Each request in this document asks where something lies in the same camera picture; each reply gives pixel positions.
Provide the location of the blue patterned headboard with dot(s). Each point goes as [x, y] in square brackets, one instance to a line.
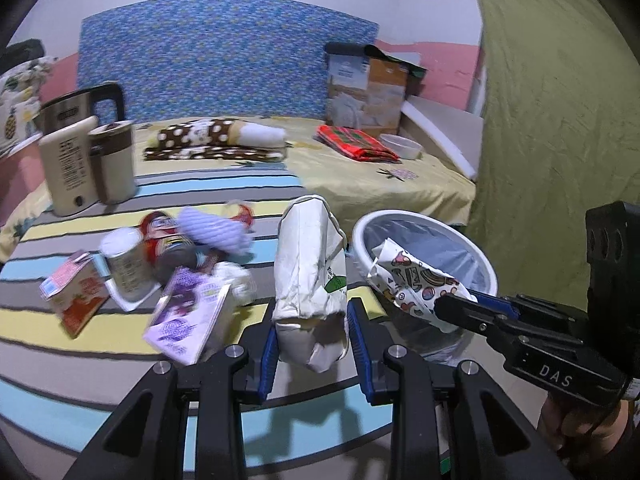
[215, 65]

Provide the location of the lavender knitted cloth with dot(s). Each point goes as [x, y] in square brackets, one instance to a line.
[215, 232]

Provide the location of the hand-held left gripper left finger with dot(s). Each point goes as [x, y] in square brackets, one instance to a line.
[269, 360]

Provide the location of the white bowl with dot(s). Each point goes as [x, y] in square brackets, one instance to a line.
[402, 146]

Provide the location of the white paper cup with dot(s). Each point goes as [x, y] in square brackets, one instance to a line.
[127, 260]

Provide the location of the white paper bag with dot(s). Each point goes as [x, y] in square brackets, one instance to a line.
[305, 260]

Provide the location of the printed cardboard box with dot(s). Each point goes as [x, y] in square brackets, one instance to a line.
[360, 90]

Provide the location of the brown polka dot rolled pillow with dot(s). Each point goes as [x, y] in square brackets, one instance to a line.
[200, 132]

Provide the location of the cream jug with brown band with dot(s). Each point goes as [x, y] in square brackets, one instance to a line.
[115, 165]

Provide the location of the cream thermal kettle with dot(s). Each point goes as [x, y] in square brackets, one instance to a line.
[62, 170]

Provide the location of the green curtain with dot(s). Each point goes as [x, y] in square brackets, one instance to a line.
[555, 95]

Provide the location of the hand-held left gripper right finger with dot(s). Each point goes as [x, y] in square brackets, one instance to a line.
[359, 350]

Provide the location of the white foam board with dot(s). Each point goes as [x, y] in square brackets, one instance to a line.
[445, 125]

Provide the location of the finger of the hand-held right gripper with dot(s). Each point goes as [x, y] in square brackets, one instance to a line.
[492, 302]
[465, 312]

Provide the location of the black bag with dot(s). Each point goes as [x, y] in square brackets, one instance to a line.
[20, 52]

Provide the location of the yellow bedsheet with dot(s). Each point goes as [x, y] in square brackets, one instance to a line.
[350, 185]

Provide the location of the red and pink carton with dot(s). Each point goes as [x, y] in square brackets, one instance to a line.
[80, 300]

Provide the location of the steel electric kettle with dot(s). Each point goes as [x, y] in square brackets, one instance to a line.
[65, 110]

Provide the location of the white wrapper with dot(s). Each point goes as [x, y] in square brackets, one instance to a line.
[235, 280]

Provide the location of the red plaid folded cloth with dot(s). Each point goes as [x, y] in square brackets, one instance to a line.
[355, 142]

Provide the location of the purple drink carton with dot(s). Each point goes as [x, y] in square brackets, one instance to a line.
[185, 310]

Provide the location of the person's right hand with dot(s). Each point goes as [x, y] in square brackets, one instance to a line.
[555, 425]

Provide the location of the pineapple print bag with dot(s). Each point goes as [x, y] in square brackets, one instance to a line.
[17, 105]

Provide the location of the red clear plastic capsule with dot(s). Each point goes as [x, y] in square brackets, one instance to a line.
[242, 214]

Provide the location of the striped cloth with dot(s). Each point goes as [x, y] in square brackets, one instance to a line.
[60, 370]

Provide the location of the white wastebasket with clear liner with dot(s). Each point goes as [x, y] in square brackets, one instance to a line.
[430, 237]

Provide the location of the brown polka dot folded blanket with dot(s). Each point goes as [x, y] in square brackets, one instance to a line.
[200, 154]

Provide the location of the cartoon print paper wrapper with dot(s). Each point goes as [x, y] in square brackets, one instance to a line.
[415, 280]

